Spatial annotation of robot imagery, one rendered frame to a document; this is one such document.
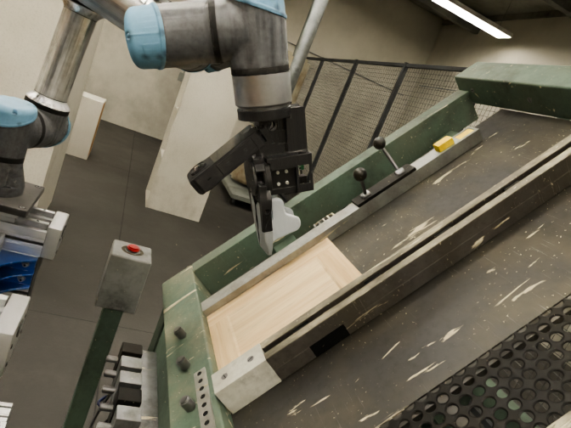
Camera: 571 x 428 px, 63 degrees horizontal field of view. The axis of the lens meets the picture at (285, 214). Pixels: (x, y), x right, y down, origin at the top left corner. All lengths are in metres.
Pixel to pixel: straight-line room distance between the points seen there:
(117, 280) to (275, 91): 1.02
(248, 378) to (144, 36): 0.69
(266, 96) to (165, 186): 4.46
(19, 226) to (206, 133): 3.69
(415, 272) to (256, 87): 0.59
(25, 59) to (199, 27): 2.86
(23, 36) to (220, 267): 2.25
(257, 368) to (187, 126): 4.06
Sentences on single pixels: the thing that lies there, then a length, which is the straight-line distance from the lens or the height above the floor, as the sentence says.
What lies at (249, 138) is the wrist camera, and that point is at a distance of 0.62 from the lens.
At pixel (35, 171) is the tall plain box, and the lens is 3.52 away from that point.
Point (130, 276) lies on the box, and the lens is 1.50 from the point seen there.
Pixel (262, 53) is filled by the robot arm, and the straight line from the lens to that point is 0.59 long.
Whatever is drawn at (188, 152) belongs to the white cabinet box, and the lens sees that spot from 4.96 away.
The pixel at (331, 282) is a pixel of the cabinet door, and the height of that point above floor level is 1.16.
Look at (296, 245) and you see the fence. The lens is 1.35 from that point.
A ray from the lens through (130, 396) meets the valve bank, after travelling 1.23.
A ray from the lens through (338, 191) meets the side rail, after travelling 1.58.
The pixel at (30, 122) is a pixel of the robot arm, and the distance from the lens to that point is 1.35.
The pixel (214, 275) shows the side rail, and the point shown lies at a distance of 1.58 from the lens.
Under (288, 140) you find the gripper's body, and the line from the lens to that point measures 0.63.
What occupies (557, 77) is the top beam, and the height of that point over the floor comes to 1.85.
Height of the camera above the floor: 1.52
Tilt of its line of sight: 12 degrees down
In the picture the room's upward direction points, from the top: 22 degrees clockwise
